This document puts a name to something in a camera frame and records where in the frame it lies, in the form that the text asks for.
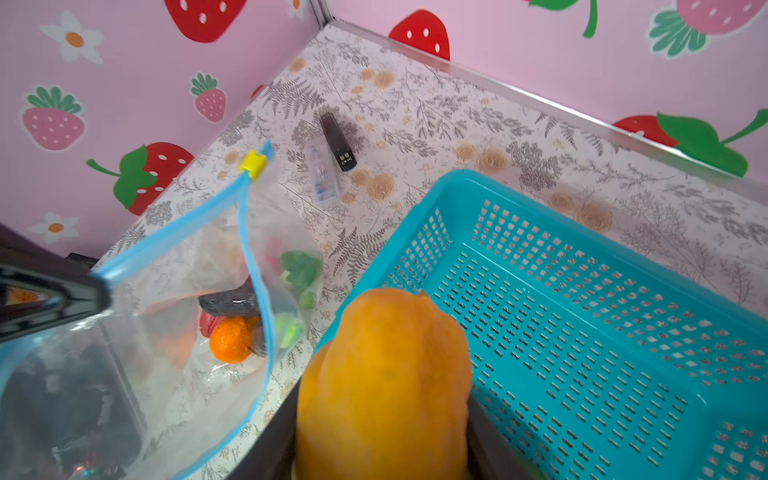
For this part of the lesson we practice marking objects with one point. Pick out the long dark eggplant toy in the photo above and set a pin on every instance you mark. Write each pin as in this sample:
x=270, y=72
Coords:
x=238, y=302

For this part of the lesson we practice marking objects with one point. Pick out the teal plastic basket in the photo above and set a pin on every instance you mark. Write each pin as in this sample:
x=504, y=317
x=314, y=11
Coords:
x=594, y=361

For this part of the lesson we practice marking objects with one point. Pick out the green leafy vegetable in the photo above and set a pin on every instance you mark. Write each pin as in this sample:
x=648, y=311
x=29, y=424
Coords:
x=300, y=269

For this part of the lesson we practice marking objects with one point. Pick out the black stapler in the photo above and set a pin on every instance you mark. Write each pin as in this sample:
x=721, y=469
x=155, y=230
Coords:
x=337, y=142

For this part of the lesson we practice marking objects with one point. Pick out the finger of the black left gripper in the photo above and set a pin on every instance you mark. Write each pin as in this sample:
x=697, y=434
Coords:
x=41, y=291

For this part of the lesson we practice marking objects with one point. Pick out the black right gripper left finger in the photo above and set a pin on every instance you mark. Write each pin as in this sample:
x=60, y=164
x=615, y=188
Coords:
x=272, y=455

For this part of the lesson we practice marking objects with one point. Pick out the orange toy fruit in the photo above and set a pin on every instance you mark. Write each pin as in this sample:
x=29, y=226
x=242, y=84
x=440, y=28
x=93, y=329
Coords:
x=231, y=338

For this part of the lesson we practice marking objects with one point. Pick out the clear zip top bag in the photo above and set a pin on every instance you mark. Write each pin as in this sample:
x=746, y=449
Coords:
x=135, y=392

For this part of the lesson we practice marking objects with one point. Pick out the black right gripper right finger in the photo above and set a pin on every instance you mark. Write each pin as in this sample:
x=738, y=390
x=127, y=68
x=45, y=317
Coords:
x=489, y=454

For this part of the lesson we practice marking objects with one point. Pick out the clear plastic staple box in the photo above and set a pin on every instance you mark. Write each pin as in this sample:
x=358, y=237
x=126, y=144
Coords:
x=322, y=172

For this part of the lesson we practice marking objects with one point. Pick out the red toy pepper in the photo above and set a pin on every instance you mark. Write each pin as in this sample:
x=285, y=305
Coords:
x=208, y=323

